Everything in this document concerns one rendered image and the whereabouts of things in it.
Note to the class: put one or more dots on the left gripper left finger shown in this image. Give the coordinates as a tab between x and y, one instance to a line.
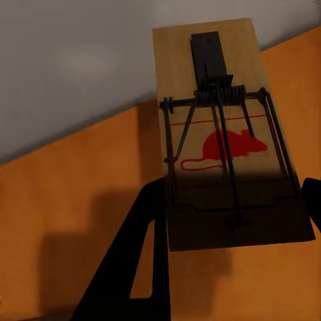
108	296

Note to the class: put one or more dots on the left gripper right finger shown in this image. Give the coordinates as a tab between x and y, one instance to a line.
312	196

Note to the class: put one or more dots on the cabinet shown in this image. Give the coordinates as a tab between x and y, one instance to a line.
62	205

